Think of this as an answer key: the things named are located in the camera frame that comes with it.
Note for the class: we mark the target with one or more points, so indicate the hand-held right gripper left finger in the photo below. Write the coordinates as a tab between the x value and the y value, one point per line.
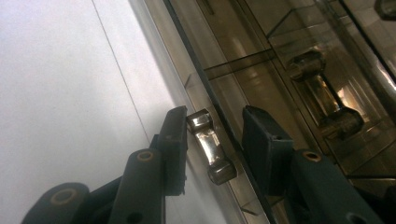
174	149

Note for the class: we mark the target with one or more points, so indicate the smoky transparent drawer box casing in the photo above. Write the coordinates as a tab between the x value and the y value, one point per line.
373	46

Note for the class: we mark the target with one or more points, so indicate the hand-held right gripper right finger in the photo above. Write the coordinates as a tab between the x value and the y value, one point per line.
264	149

